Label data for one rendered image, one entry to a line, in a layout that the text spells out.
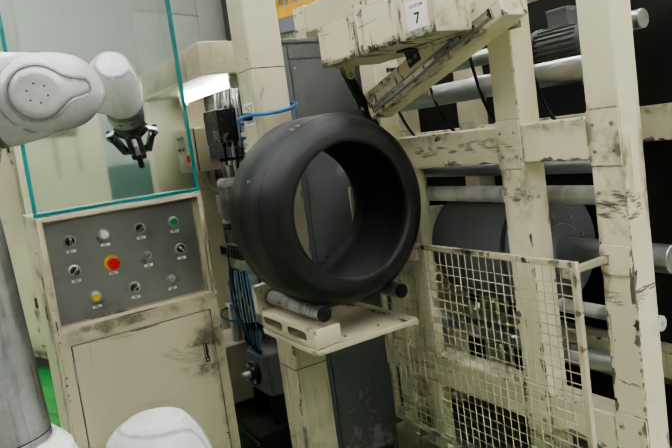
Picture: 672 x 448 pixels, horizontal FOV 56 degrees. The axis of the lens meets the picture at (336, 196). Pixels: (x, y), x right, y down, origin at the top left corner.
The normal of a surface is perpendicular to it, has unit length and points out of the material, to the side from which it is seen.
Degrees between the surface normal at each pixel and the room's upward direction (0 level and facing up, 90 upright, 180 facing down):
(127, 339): 90
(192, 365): 90
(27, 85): 96
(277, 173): 66
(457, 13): 90
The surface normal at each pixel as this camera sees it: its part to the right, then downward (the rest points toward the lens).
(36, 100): 0.34, 0.13
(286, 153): -0.15, -0.43
